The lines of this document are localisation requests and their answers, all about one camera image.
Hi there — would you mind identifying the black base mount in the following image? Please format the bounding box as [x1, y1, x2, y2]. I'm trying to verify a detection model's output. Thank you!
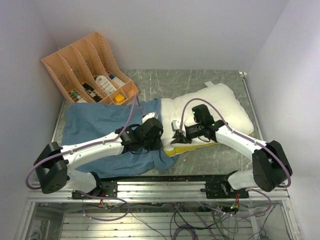
[71, 181, 118, 200]
[200, 174, 249, 199]

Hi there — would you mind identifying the aluminium frame rail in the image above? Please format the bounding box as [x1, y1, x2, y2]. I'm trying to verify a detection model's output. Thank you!
[27, 180, 291, 204]

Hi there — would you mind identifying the yellow small box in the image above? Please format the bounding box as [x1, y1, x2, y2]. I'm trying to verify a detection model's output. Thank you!
[114, 93, 126, 104]

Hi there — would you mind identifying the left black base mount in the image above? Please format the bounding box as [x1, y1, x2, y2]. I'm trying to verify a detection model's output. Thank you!
[71, 181, 118, 200]

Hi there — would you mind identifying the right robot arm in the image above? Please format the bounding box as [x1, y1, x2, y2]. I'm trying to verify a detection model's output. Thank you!
[171, 104, 293, 198]

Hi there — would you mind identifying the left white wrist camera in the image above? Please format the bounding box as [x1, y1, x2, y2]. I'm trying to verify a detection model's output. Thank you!
[142, 112, 158, 124]

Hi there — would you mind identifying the white lotion bottle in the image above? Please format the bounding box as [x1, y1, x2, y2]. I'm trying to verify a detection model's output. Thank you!
[95, 75, 117, 95]

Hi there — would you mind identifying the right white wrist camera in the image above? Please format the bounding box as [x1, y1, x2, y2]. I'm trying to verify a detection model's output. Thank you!
[171, 120, 183, 133]

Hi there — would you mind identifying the orange plastic file organizer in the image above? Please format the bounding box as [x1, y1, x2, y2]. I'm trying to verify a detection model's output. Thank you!
[41, 32, 139, 105]

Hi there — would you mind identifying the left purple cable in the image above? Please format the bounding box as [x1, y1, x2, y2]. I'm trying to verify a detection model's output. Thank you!
[25, 94, 146, 222]

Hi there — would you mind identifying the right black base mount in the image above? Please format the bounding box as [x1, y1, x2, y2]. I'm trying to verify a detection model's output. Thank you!
[200, 174, 249, 199]

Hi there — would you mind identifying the white tube with blue cap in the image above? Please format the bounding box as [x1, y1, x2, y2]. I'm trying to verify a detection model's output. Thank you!
[109, 74, 126, 87]

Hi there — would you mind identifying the white pillow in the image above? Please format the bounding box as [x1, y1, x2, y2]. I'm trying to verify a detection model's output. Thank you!
[159, 83, 254, 157]

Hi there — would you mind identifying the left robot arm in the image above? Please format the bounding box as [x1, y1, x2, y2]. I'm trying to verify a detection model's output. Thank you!
[34, 117, 164, 199]

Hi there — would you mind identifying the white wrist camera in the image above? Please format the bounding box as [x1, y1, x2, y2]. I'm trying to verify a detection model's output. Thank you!
[142, 112, 158, 124]
[171, 120, 183, 133]

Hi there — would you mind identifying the blue pillowcase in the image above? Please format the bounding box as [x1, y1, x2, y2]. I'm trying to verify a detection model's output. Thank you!
[61, 103, 178, 178]

